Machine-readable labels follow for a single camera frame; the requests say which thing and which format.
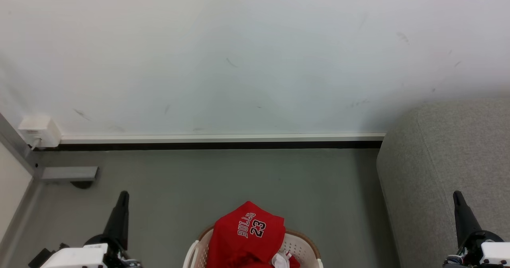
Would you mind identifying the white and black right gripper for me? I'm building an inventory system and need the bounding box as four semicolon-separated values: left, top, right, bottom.
443;191;510;268

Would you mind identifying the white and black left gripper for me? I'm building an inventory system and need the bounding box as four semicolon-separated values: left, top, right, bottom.
29;191;141;268

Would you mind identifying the red Bulls 23 jersey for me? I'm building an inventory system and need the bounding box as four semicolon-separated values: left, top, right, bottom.
206;201;301;268

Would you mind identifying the white garment with red print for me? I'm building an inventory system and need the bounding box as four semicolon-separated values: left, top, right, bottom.
272;250;294;268

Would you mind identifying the white perforated plastic laundry basket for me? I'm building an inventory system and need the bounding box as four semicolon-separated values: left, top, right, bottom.
183;225;324;268

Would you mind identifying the grey fabric sofa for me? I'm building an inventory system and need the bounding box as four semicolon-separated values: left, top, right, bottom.
377;98;510;268

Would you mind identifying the white and black baseboard strip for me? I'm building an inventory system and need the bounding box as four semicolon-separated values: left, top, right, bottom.
34;132;386;151

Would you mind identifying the grey metal frame post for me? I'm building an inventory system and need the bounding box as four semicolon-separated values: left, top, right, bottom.
0;112;99;182

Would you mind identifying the white wall socket box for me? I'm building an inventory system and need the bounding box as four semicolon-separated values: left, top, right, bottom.
18;116;62;149

